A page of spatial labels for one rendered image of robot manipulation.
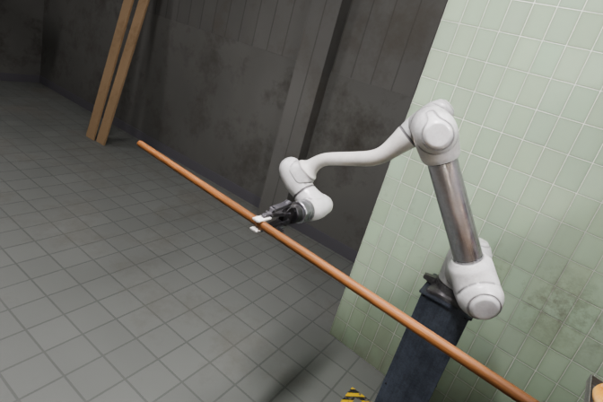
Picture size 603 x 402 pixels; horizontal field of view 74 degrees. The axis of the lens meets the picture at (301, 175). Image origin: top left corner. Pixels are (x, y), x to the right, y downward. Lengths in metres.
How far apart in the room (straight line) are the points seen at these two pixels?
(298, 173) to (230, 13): 3.21
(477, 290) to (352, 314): 1.44
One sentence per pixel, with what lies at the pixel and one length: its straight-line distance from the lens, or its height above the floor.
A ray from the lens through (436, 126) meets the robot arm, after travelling 1.30.
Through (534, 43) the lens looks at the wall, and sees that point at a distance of 2.26.
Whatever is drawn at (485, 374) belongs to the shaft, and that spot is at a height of 1.20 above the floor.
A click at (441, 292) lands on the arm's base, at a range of 1.81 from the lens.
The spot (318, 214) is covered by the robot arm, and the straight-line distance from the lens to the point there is 1.62.
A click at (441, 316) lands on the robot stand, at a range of 1.82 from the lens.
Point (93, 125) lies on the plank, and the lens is 5.57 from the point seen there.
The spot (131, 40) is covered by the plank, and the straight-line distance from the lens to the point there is 5.32.
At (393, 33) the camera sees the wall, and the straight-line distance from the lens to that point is 3.62.
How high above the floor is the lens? 1.83
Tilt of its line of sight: 19 degrees down
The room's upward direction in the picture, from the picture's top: 16 degrees clockwise
